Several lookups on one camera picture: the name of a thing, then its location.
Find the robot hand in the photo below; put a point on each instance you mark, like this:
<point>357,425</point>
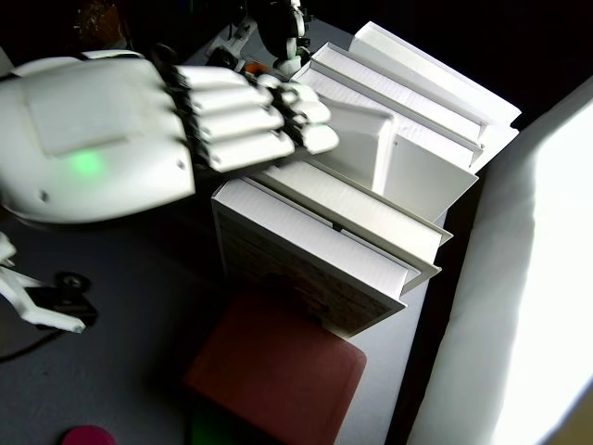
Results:
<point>92,130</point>
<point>278,28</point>

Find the white Fashion India book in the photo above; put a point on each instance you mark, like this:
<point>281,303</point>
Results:
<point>431,181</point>

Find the orange hexagonal block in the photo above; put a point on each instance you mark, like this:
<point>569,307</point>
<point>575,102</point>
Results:
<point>254,68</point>

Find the grey book dark spine lettering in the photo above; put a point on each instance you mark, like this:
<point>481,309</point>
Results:
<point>370,76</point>

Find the white plain-spine book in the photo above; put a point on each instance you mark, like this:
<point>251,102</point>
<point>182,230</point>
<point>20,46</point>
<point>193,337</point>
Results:
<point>417,67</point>

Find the black-spined picture-cover book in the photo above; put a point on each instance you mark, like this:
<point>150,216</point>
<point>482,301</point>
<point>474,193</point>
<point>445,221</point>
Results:
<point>301,241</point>

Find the red hardcover book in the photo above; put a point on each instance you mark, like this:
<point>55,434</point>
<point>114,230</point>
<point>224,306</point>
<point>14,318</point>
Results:
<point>278,371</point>

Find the pink round block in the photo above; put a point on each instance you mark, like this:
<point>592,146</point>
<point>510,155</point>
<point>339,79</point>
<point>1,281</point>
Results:
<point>88,436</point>

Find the green block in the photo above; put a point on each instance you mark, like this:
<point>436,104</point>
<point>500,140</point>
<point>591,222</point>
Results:
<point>204,431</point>

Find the white backdrop sheet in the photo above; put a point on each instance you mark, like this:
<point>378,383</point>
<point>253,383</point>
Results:
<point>533,278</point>

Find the white camera bracket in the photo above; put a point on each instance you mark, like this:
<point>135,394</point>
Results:
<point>32,313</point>
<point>236,34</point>

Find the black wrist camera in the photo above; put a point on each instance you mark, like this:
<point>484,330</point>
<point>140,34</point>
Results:
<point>69,301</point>
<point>226,59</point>

